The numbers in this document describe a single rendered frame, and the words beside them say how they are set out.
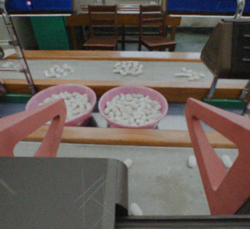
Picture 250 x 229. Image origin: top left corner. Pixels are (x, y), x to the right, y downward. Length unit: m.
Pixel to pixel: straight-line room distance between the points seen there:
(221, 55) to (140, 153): 0.36
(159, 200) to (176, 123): 0.37
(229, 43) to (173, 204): 0.35
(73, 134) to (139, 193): 0.26
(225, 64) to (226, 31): 0.04
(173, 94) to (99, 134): 0.42
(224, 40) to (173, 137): 0.35
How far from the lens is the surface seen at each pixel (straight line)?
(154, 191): 0.46
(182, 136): 0.55
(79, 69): 1.03
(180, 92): 0.82
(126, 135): 0.53
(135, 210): 0.42
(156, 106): 0.68
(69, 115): 0.66
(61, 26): 3.11
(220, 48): 0.27
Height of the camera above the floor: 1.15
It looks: 36 degrees down
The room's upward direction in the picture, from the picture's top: straight up
